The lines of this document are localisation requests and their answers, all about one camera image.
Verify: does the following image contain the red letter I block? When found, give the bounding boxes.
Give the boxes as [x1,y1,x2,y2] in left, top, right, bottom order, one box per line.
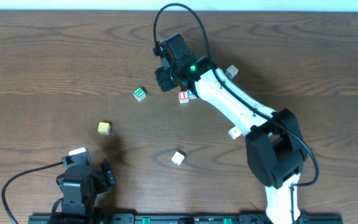
[178,91,190,103]

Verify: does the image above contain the blue number 2 block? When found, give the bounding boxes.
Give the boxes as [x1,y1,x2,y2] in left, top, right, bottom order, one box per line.
[187,90,197,99]

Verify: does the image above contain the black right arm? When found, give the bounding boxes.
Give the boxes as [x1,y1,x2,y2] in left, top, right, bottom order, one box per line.
[153,34,308,223]

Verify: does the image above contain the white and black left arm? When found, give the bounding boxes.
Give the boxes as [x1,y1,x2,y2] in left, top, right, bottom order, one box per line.
[48,152,116,223]

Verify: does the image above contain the green letter R block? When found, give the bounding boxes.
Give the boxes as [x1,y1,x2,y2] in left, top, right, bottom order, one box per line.
[133,86,147,101]

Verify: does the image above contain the yellow letter block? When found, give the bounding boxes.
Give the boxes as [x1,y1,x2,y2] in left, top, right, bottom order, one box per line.
[98,122,111,134]

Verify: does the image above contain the white block blue side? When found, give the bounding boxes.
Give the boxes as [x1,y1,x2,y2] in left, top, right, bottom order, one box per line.
[225,65,239,79]

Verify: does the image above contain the plain white wooden block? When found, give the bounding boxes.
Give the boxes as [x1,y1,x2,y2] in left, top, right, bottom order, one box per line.
[171,151,185,166]

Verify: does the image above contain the white block orange letter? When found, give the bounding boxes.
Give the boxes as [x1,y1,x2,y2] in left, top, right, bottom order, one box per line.
[228,126,242,139]

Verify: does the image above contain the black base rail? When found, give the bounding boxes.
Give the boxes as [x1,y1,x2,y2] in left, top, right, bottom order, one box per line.
[28,212,344,224]

